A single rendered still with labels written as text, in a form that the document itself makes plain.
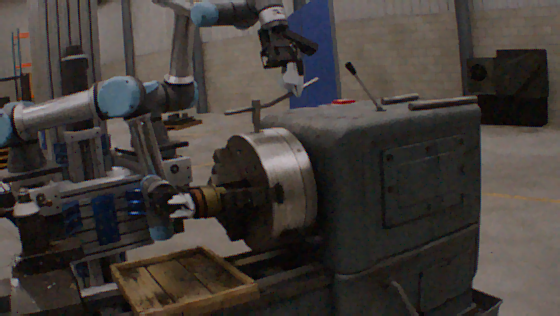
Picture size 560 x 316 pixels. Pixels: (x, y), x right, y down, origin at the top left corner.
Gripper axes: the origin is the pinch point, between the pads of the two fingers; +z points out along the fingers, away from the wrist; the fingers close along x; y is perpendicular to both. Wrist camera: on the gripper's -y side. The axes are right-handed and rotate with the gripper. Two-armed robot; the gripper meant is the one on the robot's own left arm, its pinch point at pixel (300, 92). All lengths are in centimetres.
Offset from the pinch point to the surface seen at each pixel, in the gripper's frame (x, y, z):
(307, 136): 1.2, 2.1, 12.4
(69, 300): 2, 70, 39
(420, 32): -676, -789, -325
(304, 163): 5.1, 7.3, 19.7
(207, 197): -6.2, 29.7, 22.1
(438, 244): 2, -32, 50
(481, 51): -553, -836, -227
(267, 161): 4.6, 16.7, 17.5
